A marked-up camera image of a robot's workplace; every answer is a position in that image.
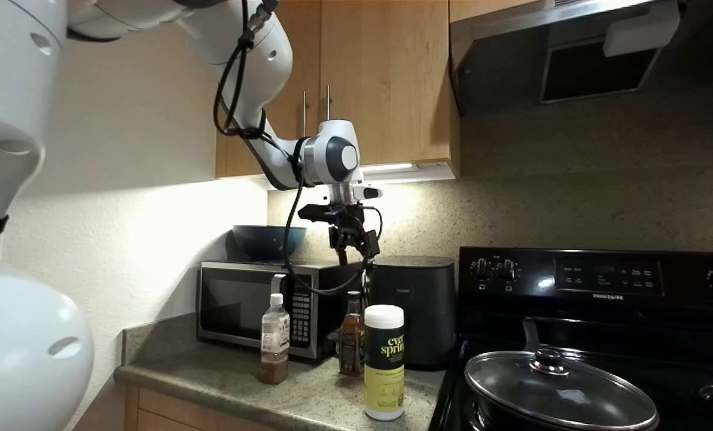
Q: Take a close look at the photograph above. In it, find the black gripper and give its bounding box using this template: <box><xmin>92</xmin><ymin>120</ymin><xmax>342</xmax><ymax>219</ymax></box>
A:
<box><xmin>297</xmin><ymin>184</ymin><xmax>382</xmax><ymax>263</ymax></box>

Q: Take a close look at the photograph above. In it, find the brown square oil bottle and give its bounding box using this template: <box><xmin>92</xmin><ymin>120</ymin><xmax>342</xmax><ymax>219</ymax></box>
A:
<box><xmin>339</xmin><ymin>290</ymin><xmax>364</xmax><ymax>379</ymax></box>

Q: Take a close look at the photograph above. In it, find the clear plastic bottle white cap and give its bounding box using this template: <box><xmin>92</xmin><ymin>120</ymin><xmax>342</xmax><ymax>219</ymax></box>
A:
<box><xmin>262</xmin><ymin>292</ymin><xmax>291</xmax><ymax>386</ymax></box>

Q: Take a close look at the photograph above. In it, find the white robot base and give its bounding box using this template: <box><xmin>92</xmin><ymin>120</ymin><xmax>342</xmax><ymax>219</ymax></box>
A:
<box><xmin>0</xmin><ymin>0</ymin><xmax>97</xmax><ymax>431</ymax></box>

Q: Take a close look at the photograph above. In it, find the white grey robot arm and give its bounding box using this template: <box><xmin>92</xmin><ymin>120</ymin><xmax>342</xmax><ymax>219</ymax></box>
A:
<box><xmin>67</xmin><ymin>0</ymin><xmax>382</xmax><ymax>260</ymax></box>

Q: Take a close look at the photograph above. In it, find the under cabinet light strip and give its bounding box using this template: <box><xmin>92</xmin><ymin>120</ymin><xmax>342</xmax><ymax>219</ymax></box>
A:
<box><xmin>360</xmin><ymin>162</ymin><xmax>458</xmax><ymax>181</ymax></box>

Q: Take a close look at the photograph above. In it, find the dark blue bowl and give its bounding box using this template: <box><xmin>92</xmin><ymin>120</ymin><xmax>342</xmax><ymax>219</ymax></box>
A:
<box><xmin>230</xmin><ymin>225</ymin><xmax>306</xmax><ymax>260</ymax></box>

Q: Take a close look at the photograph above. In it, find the black air fryer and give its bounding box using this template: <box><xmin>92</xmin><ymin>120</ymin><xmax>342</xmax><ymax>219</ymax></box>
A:
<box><xmin>370</xmin><ymin>256</ymin><xmax>458</xmax><ymax>371</ymax></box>

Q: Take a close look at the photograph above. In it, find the green yellow canister white lid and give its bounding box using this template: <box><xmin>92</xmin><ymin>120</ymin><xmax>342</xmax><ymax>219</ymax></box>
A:
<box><xmin>364</xmin><ymin>304</ymin><xmax>404</xmax><ymax>422</ymax></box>

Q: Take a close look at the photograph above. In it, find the stainless steel microwave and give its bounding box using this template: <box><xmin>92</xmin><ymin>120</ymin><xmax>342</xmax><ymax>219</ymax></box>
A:
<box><xmin>194</xmin><ymin>259</ymin><xmax>366</xmax><ymax>365</ymax></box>

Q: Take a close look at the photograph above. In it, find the wooden upper cabinet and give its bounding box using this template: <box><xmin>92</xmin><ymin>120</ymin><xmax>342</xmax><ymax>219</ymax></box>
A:
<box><xmin>214</xmin><ymin>0</ymin><xmax>462</xmax><ymax>184</ymax></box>

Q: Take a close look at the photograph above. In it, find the glass lid frying pan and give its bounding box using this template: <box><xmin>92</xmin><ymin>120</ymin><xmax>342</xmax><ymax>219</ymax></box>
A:
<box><xmin>464</xmin><ymin>318</ymin><xmax>660</xmax><ymax>431</ymax></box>

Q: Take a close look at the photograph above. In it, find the range hood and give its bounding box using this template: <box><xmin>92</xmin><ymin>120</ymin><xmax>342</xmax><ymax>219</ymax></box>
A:
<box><xmin>451</xmin><ymin>0</ymin><xmax>684</xmax><ymax>114</ymax></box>

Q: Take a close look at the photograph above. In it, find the black kitchen stove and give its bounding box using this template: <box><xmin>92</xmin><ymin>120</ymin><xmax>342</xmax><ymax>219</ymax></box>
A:
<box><xmin>431</xmin><ymin>246</ymin><xmax>713</xmax><ymax>431</ymax></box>

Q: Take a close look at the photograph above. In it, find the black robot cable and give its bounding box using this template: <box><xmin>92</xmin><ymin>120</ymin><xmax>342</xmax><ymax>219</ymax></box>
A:
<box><xmin>212</xmin><ymin>0</ymin><xmax>389</xmax><ymax>300</ymax></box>

